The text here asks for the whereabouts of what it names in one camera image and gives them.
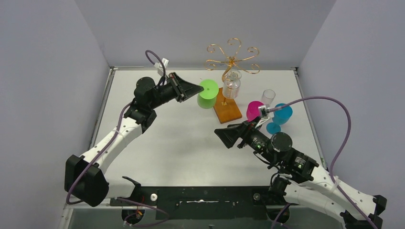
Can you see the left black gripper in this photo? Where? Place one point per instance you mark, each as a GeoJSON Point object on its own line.
{"type": "Point", "coordinates": [177, 87]}

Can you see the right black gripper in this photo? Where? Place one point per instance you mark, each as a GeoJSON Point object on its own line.
{"type": "Point", "coordinates": [242, 135]}

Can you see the green plastic wine glass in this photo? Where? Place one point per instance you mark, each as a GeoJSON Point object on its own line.
{"type": "Point", "coordinates": [207, 98]}

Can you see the clear patterned wine glass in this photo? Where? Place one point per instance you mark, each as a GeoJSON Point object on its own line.
{"type": "Point", "coordinates": [232, 84]}

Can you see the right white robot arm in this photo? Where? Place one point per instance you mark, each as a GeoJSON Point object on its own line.
{"type": "Point", "coordinates": [301, 180]}

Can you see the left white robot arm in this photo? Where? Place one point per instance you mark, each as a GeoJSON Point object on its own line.
{"type": "Point", "coordinates": [85, 174]}

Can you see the pink plastic wine glass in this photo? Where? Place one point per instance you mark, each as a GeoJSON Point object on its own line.
{"type": "Point", "coordinates": [252, 110]}

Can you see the clear tall flute glass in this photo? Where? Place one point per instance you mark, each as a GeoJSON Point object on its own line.
{"type": "Point", "coordinates": [268, 96]}

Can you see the blue plastic wine glass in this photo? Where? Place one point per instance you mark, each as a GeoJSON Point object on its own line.
{"type": "Point", "coordinates": [280, 118]}

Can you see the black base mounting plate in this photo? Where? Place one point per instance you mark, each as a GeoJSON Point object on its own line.
{"type": "Point", "coordinates": [151, 206]}

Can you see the gold wire glass rack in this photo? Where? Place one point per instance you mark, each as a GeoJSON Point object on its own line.
{"type": "Point", "coordinates": [227, 109]}

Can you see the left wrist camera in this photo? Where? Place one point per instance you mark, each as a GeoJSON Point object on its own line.
{"type": "Point", "coordinates": [161, 68]}

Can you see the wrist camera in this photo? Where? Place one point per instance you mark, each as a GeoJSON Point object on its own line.
{"type": "Point", "coordinates": [161, 68]}
{"type": "Point", "coordinates": [264, 114]}

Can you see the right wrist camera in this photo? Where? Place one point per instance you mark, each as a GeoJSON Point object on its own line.
{"type": "Point", "coordinates": [264, 114]}

